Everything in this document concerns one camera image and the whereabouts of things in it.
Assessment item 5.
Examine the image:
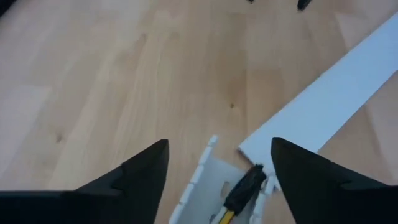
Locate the bundle of coloured cables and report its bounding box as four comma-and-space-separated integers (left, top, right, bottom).
210, 205, 229, 224

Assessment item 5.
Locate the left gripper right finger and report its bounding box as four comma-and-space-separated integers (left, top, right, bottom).
270, 136, 398, 224

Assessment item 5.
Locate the white duct cover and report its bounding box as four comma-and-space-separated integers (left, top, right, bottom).
238, 11, 398, 175

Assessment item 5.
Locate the white slotted cable duct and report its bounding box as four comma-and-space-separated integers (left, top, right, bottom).
169, 135, 282, 224

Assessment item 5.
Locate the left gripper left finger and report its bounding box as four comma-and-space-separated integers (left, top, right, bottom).
0, 139, 170, 224

